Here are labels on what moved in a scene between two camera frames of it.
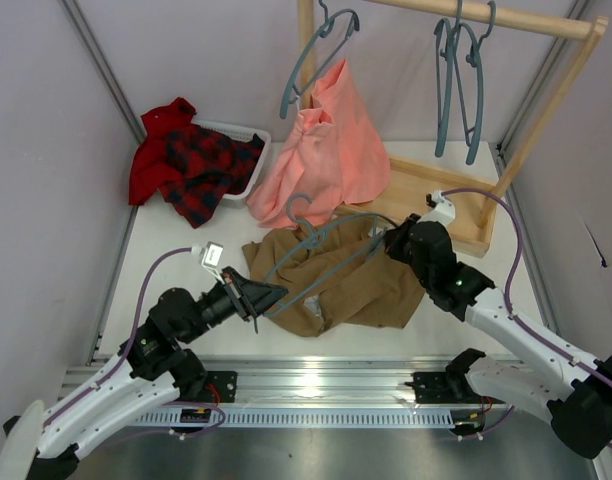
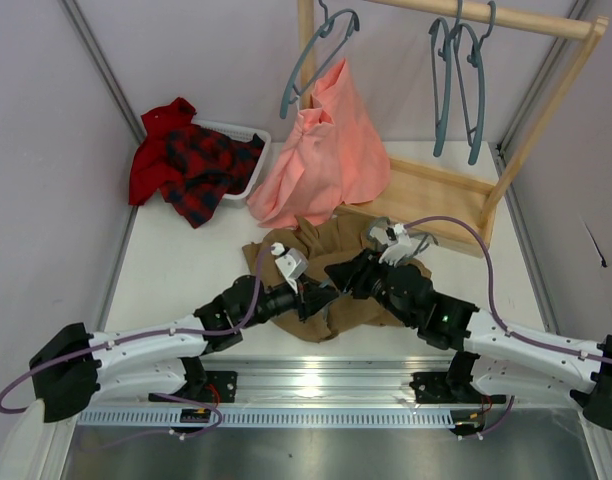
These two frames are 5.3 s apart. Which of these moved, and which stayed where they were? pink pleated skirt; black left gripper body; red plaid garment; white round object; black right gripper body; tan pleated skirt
Moved: black left gripper body; black right gripper body
Stayed: red plaid garment; tan pleated skirt; pink pleated skirt; white round object
